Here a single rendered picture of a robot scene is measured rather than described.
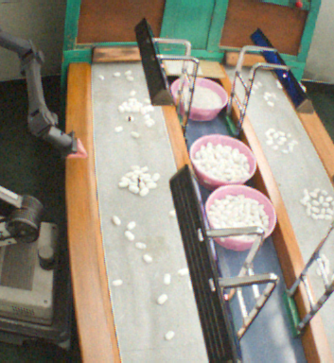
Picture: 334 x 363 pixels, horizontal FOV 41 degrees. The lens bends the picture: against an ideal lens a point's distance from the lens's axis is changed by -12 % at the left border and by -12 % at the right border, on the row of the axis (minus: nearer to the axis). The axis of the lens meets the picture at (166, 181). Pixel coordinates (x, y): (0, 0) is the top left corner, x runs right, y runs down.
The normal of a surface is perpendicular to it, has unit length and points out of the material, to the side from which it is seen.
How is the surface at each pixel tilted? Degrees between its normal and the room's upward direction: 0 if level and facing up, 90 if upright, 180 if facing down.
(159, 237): 0
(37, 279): 0
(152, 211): 0
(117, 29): 90
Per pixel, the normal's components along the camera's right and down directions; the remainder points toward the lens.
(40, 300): 0.13, -0.70
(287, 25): 0.15, 0.72
